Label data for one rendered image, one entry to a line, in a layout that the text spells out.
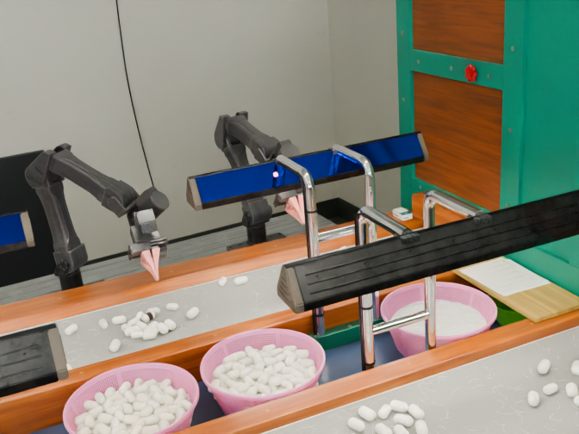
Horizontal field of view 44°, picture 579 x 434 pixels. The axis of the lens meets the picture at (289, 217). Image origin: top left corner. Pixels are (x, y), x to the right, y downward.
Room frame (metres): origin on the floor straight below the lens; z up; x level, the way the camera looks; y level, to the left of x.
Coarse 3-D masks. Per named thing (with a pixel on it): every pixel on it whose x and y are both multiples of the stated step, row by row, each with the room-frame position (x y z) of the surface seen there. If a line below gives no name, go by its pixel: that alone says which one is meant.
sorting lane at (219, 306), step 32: (192, 288) 1.75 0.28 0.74; (224, 288) 1.73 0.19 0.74; (256, 288) 1.71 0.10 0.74; (64, 320) 1.63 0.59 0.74; (96, 320) 1.61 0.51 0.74; (128, 320) 1.60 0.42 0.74; (160, 320) 1.58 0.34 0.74; (192, 320) 1.57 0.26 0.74; (224, 320) 1.55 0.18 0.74; (96, 352) 1.45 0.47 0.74; (128, 352) 1.44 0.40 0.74
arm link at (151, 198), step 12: (144, 192) 1.77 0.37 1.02; (156, 192) 1.78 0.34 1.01; (108, 204) 1.79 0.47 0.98; (120, 204) 1.77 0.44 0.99; (132, 204) 1.78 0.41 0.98; (144, 204) 1.76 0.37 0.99; (156, 204) 1.74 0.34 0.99; (168, 204) 1.77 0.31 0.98; (120, 216) 1.78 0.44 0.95; (156, 216) 1.76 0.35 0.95
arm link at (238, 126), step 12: (228, 120) 2.20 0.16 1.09; (240, 120) 2.20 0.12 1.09; (216, 132) 2.25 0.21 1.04; (228, 132) 2.20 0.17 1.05; (240, 132) 2.15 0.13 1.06; (252, 132) 2.11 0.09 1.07; (216, 144) 2.26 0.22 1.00; (252, 144) 2.07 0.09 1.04; (264, 144) 2.04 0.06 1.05; (276, 144) 2.04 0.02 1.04
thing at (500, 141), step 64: (448, 0) 1.96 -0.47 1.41; (512, 0) 1.71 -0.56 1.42; (576, 0) 1.54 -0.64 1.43; (448, 64) 1.94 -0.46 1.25; (512, 64) 1.70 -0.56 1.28; (576, 64) 1.53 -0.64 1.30; (448, 128) 1.96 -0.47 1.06; (512, 128) 1.70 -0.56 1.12; (576, 128) 1.51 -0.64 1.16; (448, 192) 1.96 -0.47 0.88; (512, 192) 1.69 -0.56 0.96; (576, 256) 1.48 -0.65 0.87
